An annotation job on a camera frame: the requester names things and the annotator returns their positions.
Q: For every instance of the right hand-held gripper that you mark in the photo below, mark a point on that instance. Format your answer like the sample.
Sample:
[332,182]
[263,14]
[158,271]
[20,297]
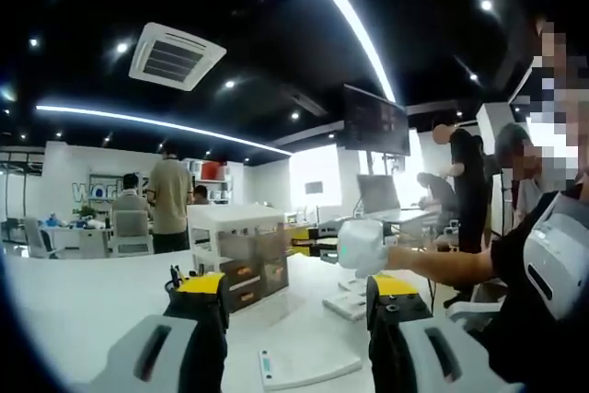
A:
[361,246]

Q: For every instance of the small potted plant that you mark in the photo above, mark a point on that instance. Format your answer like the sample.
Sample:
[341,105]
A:
[86,212]

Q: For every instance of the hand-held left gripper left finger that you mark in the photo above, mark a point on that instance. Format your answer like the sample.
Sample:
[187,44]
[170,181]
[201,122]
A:
[202,324]

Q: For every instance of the thick sticky note stack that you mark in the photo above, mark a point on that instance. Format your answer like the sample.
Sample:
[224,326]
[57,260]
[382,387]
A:
[343,305]

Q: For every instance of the small dark wall screen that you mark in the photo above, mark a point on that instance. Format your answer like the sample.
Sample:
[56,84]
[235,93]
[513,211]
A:
[314,188]

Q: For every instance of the open grey laptop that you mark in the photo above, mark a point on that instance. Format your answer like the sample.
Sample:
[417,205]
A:
[377,195]

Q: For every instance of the white desk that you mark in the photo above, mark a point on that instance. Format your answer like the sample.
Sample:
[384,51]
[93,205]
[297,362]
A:
[92,301]

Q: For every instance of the black mesh pen holder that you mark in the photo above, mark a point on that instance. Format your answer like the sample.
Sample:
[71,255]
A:
[171,288]

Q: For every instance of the grey mesh office chair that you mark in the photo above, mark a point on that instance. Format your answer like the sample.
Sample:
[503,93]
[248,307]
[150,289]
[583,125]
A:
[133,232]

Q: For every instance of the curved ceiling light strip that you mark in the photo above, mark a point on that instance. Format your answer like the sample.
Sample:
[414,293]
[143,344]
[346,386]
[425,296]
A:
[138,120]

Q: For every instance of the beige plastic drawer cabinet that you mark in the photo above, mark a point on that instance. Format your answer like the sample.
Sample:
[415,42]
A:
[234,218]

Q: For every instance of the hanging black monitor screen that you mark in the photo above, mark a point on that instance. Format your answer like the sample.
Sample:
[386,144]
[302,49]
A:
[375,121]

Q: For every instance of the white chest device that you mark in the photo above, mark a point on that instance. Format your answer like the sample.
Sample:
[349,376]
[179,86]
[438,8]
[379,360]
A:
[561,250]

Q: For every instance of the person's upper body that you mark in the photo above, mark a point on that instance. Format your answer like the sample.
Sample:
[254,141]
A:
[511,246]

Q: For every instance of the wall shelf with storage boxes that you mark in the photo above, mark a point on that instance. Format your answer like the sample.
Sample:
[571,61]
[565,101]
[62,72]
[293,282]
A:
[216,190]

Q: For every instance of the long straight ceiling light strip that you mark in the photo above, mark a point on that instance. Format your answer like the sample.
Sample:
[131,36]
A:
[349,11]

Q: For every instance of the ceiling air conditioner vent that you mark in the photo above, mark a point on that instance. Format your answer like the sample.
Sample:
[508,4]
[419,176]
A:
[177,57]

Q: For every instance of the red storage box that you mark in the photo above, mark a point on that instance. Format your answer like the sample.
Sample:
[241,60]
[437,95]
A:
[214,170]

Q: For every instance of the white desk chair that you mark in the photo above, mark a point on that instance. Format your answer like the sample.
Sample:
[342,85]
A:
[474,308]

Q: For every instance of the round ceiling spotlights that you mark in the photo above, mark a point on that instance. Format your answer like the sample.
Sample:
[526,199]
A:
[122,48]

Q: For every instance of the short black pen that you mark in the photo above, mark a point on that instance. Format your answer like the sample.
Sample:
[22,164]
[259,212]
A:
[174,273]

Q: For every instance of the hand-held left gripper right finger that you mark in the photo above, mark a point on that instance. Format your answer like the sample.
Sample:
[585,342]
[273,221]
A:
[396,328]

